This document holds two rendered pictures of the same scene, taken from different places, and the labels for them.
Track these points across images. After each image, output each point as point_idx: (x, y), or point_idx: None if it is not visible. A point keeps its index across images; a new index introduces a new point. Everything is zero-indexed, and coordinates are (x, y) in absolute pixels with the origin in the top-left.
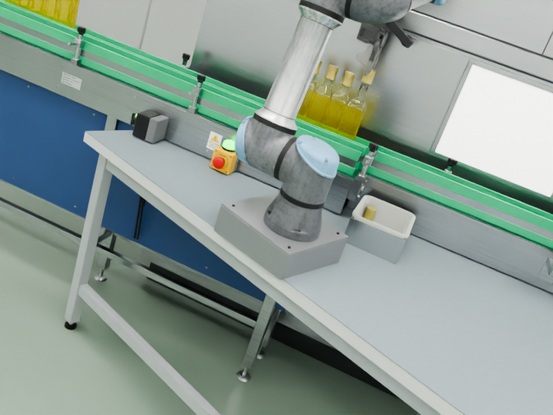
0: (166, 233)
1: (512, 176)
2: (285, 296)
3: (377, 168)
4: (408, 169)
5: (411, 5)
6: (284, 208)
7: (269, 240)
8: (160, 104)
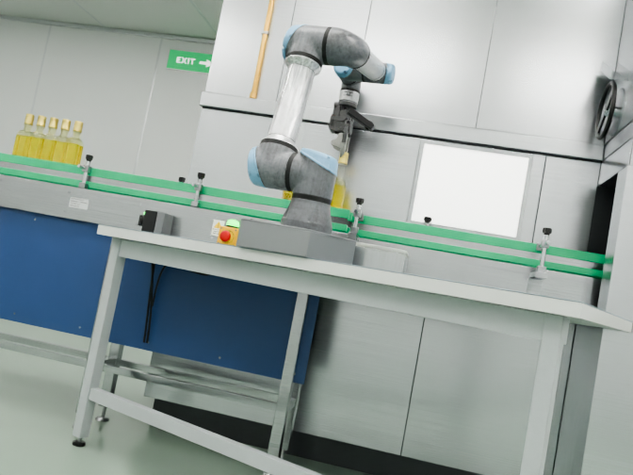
0: (176, 332)
1: (479, 226)
2: (312, 283)
3: (365, 230)
4: (393, 224)
5: (369, 53)
6: (298, 205)
7: (290, 226)
8: (164, 206)
